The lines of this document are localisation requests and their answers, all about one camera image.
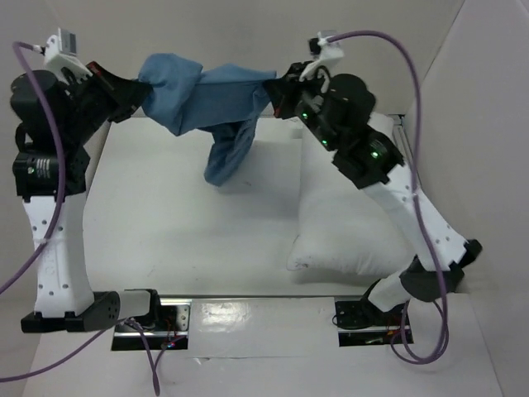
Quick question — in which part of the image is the blue pillowcase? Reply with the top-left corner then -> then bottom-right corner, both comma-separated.
138,53 -> 277,187

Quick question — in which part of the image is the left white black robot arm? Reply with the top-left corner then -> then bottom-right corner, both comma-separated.
10,61 -> 164,333

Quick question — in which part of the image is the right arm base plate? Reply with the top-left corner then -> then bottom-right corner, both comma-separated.
331,300 -> 413,347

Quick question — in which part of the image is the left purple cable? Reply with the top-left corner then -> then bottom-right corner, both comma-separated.
0,41 -> 174,395

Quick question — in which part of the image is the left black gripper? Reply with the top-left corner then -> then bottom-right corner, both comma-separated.
60,60 -> 149,145

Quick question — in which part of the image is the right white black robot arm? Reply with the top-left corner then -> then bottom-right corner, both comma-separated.
264,63 -> 482,324

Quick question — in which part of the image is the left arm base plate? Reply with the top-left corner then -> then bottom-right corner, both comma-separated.
111,297 -> 192,353

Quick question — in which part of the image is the white pillow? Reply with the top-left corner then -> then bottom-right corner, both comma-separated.
286,129 -> 415,278

